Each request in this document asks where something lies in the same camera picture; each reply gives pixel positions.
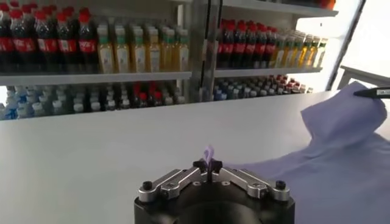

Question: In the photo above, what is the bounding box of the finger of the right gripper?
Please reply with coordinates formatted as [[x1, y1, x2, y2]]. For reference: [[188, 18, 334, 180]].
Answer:
[[353, 86, 390, 100]]

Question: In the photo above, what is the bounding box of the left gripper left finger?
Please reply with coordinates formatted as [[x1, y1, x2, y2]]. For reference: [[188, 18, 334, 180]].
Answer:
[[137, 159, 211, 204]]

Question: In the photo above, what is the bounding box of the orange red drink bottle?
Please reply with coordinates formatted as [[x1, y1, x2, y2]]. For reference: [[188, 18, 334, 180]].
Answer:
[[318, 0, 336, 10]]

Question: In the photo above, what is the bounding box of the dark grey window frame post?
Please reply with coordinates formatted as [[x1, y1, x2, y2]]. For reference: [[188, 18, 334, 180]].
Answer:
[[325, 0, 368, 91]]

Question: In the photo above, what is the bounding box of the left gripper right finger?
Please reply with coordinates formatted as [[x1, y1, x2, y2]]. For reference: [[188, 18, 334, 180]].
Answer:
[[210, 159, 290, 203]]

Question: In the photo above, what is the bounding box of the purple t-shirt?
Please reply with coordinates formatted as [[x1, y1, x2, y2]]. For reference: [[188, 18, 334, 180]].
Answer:
[[204, 81, 390, 224]]

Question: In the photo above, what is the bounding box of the yellow juice bottle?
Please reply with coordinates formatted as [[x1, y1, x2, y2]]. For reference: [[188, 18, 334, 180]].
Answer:
[[275, 33, 287, 68], [307, 36, 319, 68], [292, 33, 303, 68], [315, 38, 328, 68], [175, 29, 190, 72], [160, 29, 176, 72], [130, 26, 147, 73], [145, 27, 161, 73], [300, 35, 311, 68], [285, 33, 295, 68], [114, 26, 131, 74], [96, 26, 115, 74]]

